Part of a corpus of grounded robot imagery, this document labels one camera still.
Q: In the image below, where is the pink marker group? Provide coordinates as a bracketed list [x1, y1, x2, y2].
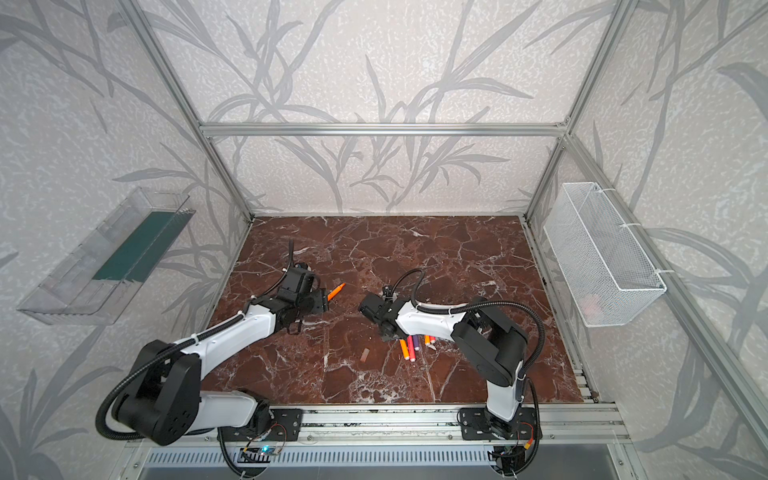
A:
[406, 336, 417, 362]

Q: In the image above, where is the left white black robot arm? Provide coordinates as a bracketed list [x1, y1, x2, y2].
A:
[95, 263, 329, 446]

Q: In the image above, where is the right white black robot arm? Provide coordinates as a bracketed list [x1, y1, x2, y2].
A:
[358, 293, 528, 423]

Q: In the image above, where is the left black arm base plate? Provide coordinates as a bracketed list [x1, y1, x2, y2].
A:
[219, 408, 304, 443]

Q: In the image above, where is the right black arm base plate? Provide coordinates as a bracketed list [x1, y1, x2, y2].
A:
[457, 406, 542, 441]

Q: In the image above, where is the clear plastic wall bin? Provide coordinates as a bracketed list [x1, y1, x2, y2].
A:
[17, 187, 196, 325]

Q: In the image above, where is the aluminium frame rail front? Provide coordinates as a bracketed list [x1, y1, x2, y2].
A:
[122, 403, 631, 449]

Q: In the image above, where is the black corrugated cable left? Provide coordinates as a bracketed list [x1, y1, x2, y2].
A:
[94, 239, 301, 443]

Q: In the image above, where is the white wire mesh basket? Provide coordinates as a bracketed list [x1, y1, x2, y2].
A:
[544, 182, 667, 328]

